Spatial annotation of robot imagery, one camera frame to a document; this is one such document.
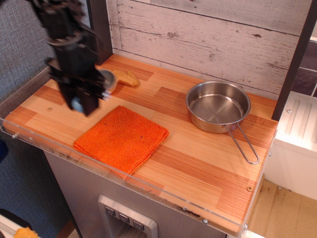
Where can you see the clear acrylic front guard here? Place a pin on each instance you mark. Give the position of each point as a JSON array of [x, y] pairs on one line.
[[231, 228]]

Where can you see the grey toy fridge cabinet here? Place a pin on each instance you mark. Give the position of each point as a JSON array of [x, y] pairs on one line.
[[82, 182]]

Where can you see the dark grey left post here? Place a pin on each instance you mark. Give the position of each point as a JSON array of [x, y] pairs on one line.
[[99, 22]]

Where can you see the yellow toy dough piece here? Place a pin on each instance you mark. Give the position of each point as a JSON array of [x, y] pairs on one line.
[[127, 78]]

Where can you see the dark grey right post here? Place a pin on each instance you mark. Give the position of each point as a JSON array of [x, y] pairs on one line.
[[296, 60]]

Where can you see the dark grey post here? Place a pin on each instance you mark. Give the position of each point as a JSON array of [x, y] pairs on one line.
[[99, 22], [296, 60]]

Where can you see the orange knitted rag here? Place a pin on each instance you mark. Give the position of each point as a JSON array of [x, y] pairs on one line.
[[123, 139]]

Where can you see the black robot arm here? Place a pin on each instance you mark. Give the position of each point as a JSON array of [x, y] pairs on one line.
[[61, 20]]

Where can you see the yellow object bottom left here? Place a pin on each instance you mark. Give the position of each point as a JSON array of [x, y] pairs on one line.
[[25, 233]]

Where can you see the blue handled grey spoon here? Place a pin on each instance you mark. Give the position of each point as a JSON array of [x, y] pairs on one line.
[[109, 79]]

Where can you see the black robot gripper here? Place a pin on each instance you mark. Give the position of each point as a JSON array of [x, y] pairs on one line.
[[74, 59]]

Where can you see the silver dispenser button panel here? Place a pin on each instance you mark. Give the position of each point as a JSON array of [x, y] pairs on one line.
[[121, 221]]

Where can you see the steel pan with wire handle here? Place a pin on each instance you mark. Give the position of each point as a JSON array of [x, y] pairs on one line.
[[220, 107]]

